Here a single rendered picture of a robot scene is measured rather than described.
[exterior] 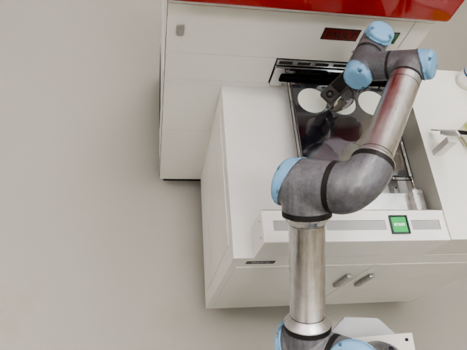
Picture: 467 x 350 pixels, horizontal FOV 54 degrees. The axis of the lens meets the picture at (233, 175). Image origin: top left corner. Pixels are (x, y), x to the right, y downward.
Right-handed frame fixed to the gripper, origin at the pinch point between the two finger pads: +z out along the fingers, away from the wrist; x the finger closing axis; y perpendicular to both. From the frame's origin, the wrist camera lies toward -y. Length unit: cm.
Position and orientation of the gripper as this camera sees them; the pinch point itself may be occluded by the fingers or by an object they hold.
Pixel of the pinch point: (331, 110)
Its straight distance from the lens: 156.8
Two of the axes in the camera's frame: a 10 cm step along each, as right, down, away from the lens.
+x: -7.0, -6.8, 2.2
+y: 7.0, -5.7, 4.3
